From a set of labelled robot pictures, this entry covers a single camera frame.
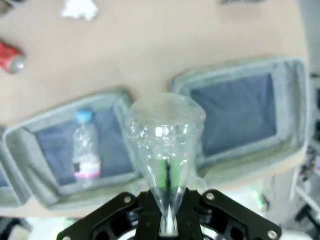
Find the crumpled white paper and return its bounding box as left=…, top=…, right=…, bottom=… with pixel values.
left=61, top=0, right=100, bottom=20

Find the clear plastic cup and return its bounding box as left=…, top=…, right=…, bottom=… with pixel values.
left=126, top=92, right=207, bottom=226

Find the grey fabric basket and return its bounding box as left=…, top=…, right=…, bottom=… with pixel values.
left=0, top=124, right=29, bottom=208
left=1, top=86, right=142, bottom=211
left=168, top=56, right=308, bottom=176

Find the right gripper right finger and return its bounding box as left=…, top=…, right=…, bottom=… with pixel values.
left=167, top=159, right=282, bottom=240

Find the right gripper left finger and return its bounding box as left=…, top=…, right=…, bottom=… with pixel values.
left=57, top=159, right=169, bottom=240

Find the crushed red soda can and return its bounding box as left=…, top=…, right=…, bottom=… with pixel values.
left=0, top=41, right=26, bottom=75

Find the clear pink-label water bottle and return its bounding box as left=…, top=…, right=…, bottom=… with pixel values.
left=72, top=108, right=102, bottom=188

